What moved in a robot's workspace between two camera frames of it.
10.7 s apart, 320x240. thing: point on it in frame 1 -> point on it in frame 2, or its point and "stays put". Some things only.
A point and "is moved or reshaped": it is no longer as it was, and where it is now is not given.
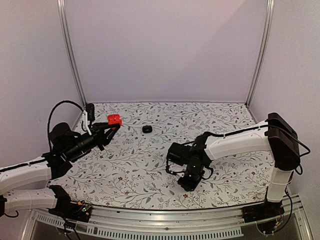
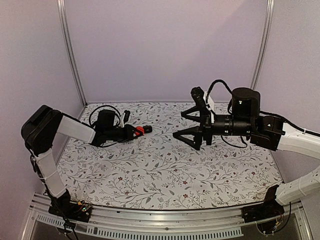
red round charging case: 114,118 is moved or reshaped
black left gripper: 98,133 -> 129,130
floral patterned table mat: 130,171 stays put
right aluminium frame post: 268,21 stays put
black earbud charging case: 147,129 stays put
